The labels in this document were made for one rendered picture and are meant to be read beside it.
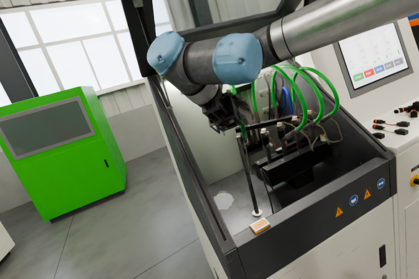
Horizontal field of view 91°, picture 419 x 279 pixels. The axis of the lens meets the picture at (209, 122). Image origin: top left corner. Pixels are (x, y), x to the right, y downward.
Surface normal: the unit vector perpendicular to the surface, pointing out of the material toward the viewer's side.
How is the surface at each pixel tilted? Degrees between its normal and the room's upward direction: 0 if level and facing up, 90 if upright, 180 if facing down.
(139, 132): 90
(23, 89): 90
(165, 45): 45
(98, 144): 90
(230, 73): 114
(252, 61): 99
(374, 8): 110
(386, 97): 76
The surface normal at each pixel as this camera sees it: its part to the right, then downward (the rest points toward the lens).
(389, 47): 0.27, -0.07
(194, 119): 0.34, 0.16
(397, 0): -0.43, 0.66
